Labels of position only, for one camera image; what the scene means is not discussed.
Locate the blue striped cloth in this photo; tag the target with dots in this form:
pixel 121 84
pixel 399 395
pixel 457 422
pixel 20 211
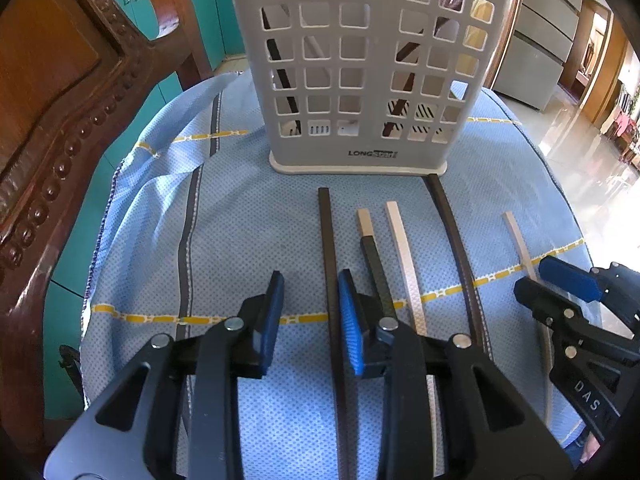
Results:
pixel 250 235

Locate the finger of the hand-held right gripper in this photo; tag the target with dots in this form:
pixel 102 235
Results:
pixel 542 300
pixel 570 277

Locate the distant wooden chair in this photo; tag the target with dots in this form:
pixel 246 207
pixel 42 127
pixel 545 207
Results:
pixel 625 130

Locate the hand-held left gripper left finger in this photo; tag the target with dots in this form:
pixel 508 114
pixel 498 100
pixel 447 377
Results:
pixel 272 320

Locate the person's right hand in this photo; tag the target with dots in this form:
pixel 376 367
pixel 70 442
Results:
pixel 590 449

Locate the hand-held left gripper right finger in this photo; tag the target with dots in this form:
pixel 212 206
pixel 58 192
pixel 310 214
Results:
pixel 350 320

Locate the wooden door frame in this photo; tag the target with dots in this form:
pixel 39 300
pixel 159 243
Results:
pixel 612 75

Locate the grey plastic utensil basket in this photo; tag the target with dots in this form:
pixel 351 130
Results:
pixel 300 160

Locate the dark red chopstick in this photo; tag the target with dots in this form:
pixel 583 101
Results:
pixel 406 54
pixel 445 24

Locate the teal side cabinet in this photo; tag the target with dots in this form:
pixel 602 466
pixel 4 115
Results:
pixel 125 125

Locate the carved wooden chair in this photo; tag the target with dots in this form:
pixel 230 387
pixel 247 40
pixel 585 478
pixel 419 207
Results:
pixel 50 85

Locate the silver refrigerator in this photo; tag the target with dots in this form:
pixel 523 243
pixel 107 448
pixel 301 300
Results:
pixel 545 35

